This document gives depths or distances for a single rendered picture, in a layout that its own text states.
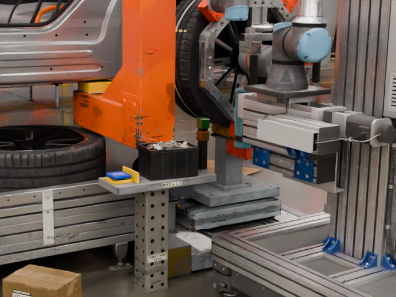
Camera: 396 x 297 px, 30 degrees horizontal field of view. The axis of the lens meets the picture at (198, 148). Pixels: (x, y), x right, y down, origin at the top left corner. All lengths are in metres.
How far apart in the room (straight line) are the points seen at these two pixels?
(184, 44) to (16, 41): 0.71
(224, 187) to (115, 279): 0.77
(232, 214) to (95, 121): 0.76
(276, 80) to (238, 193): 0.97
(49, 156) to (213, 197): 0.82
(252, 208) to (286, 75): 1.04
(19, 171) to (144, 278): 0.65
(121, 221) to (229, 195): 0.60
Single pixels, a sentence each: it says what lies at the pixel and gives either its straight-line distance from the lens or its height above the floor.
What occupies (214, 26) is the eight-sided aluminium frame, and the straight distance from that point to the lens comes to 3.19.
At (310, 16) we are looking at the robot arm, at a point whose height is 1.08.
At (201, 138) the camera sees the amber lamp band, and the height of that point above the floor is 0.59.
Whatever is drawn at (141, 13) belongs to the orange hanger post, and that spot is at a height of 1.06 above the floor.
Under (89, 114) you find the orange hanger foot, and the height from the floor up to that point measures 0.59.
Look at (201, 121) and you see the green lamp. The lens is 2.88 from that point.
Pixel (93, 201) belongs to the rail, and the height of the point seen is 0.32.
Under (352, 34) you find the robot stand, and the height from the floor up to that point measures 1.01.
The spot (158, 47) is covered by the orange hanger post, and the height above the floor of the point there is 0.93.
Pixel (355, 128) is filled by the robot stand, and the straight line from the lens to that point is 2.41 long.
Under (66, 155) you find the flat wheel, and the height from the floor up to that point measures 0.49.
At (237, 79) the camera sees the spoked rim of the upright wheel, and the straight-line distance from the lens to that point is 3.41.
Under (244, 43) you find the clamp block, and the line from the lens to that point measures 3.07.
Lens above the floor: 1.17
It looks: 12 degrees down
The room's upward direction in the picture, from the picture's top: 1 degrees clockwise
